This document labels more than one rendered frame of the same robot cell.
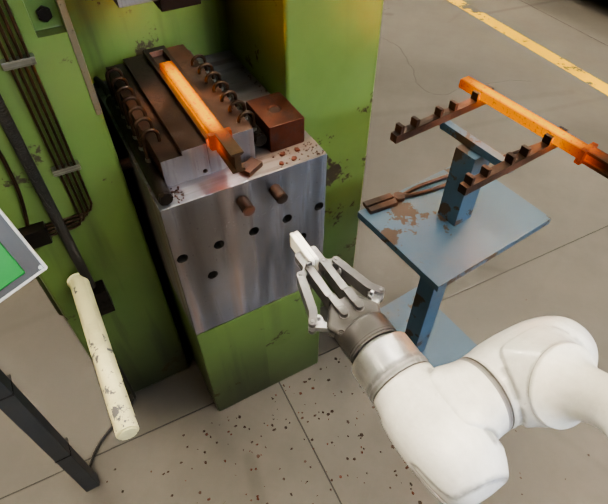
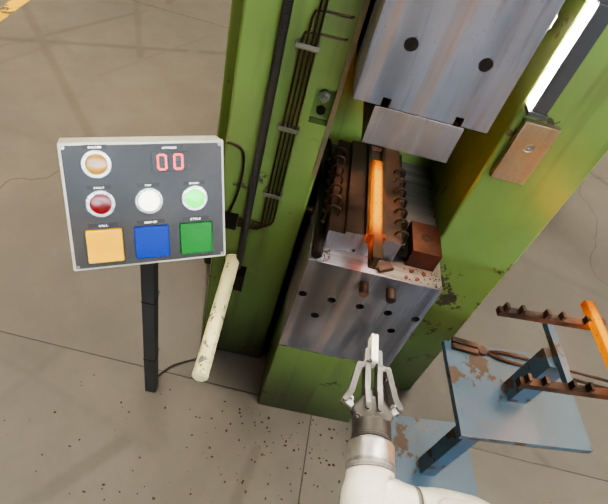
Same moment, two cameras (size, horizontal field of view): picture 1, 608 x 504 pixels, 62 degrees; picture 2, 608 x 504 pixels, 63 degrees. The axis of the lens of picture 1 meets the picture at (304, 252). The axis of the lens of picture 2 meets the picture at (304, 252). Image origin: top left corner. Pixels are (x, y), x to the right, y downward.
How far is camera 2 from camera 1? 33 cm
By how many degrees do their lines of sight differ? 15
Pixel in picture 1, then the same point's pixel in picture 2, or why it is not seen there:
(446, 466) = not seen: outside the picture
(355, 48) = (515, 229)
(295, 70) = (460, 219)
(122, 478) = (170, 399)
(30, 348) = (172, 271)
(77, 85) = (312, 155)
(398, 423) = (349, 491)
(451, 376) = (399, 490)
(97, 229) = (265, 237)
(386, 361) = (369, 452)
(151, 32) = not seen: hidden behind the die
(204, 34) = not seen: hidden behind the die
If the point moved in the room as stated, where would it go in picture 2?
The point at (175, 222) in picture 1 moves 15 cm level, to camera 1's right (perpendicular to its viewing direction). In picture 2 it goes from (313, 270) to (358, 302)
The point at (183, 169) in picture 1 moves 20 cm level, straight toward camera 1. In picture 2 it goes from (340, 241) to (318, 295)
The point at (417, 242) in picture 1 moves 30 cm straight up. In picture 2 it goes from (470, 393) to (526, 339)
